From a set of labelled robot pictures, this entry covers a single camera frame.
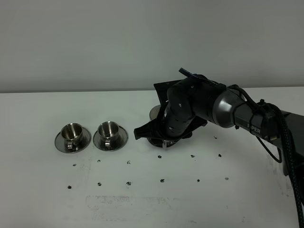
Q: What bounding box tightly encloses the left stainless steel teacup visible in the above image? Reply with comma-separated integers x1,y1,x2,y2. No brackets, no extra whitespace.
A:
60,123,84,150

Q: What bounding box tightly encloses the stainless steel teapot saucer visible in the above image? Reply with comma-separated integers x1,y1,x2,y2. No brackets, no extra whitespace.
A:
147,137,180,148

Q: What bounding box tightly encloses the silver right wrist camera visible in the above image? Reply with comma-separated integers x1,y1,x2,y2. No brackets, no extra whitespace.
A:
179,68,218,86

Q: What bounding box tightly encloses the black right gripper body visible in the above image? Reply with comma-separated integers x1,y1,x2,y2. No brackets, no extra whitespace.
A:
153,77,214,141

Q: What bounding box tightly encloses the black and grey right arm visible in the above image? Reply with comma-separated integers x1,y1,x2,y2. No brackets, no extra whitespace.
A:
134,78,283,150

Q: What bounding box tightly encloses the right stainless steel saucer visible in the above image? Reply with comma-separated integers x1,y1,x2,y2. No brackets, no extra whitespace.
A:
93,126,128,152

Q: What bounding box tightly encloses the right stainless steel teacup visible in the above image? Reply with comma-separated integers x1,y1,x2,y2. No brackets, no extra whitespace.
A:
97,121,119,148

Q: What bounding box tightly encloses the left stainless steel saucer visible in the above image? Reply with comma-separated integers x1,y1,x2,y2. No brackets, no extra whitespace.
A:
55,128,92,154

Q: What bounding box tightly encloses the black right camera cable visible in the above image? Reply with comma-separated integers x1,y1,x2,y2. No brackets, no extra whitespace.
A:
228,84,304,228

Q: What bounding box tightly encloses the stainless steel teacup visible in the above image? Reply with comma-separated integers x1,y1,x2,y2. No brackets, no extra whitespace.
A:
97,121,119,148
60,123,84,150

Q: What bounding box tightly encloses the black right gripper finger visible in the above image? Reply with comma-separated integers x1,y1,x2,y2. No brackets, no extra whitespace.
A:
133,120,166,140

